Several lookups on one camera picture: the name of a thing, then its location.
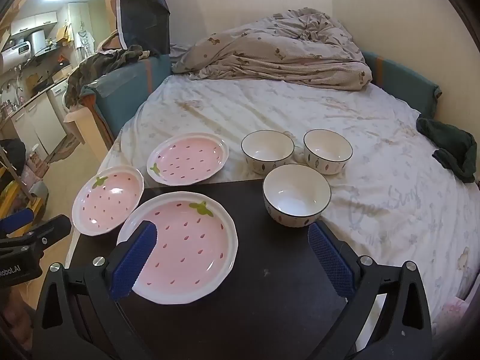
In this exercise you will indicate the white water heater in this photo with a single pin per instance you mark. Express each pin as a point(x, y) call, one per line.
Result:
point(15, 56)

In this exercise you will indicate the dark green cloth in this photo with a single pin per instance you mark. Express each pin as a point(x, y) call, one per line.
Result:
point(450, 142)

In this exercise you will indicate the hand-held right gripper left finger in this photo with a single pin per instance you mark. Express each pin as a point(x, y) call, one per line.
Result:
point(135, 262)

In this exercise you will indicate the crumpled beige printed duvet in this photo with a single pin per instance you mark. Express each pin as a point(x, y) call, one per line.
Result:
point(270, 48)

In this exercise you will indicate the teal padded bed rail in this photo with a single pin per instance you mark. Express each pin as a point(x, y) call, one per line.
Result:
point(127, 86)
point(401, 82)

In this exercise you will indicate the pink strawberry plate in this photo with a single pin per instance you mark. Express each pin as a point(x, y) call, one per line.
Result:
point(187, 240)
point(108, 198)
point(187, 157)

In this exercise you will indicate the olive camouflage clothing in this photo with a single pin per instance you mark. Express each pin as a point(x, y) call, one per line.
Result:
point(93, 67)

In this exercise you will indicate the white leaf-print bowl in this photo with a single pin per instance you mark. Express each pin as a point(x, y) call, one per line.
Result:
point(267, 148)
point(296, 195)
point(328, 148)

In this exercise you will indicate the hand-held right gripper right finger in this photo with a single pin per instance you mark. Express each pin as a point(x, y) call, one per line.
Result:
point(330, 262)

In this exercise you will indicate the navy hanging cloth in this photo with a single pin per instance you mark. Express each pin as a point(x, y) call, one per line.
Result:
point(142, 15)

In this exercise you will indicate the white kitchen wall cabinets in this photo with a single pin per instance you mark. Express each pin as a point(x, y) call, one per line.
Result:
point(33, 22)

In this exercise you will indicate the white kitchen base cabinets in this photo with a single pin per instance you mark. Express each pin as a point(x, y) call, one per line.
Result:
point(37, 120)

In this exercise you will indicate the black garment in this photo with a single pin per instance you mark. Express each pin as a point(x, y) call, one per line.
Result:
point(11, 153)

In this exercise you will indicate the dark wooden board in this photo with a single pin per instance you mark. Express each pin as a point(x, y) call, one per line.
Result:
point(262, 270)

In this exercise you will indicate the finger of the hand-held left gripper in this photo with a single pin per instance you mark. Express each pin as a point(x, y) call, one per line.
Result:
point(52, 228)
point(15, 222)

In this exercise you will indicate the pink floral storage box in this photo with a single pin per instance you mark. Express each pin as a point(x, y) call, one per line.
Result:
point(35, 165)

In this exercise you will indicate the yellow wooden rack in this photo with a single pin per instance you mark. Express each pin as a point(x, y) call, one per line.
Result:
point(15, 195)

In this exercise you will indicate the wooden bed frame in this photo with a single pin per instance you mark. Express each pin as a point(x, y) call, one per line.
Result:
point(82, 123)

